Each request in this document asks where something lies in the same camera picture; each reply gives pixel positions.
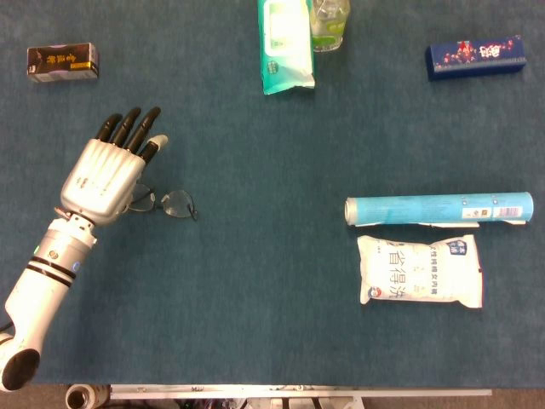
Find green wet wipes pack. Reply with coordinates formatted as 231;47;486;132
256;0;317;96

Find white printed plastic bag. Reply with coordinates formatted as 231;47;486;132
356;233;485;309

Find light blue rolled tube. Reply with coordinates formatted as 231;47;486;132
343;191;535;228

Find black gold-printed small box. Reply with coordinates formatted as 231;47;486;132
26;42;100;83

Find thin black eyeglasses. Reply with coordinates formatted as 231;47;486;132
127;181;200;222

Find clear tape roll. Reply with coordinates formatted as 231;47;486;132
65;383;111;409

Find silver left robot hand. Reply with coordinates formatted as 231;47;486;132
60;106;169;226

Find clear green-label plastic bottle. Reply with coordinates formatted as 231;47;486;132
309;0;352;54

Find dark blue long box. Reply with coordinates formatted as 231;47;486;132
425;34;528;82

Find blue felt table cloth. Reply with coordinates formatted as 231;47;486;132
0;0;545;389

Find silver aluminium rail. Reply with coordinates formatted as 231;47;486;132
109;383;493;400

